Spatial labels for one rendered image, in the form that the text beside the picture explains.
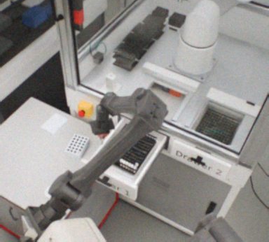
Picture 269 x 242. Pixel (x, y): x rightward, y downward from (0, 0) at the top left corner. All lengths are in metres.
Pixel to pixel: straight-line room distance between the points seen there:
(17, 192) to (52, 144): 0.32
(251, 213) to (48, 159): 1.51
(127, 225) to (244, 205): 0.86
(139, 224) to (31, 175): 0.96
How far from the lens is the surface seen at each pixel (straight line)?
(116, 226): 2.43
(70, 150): 1.78
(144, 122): 0.97
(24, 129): 1.96
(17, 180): 1.77
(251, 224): 2.61
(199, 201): 2.01
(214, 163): 1.65
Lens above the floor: 2.22
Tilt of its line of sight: 53 degrees down
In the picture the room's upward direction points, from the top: 4 degrees clockwise
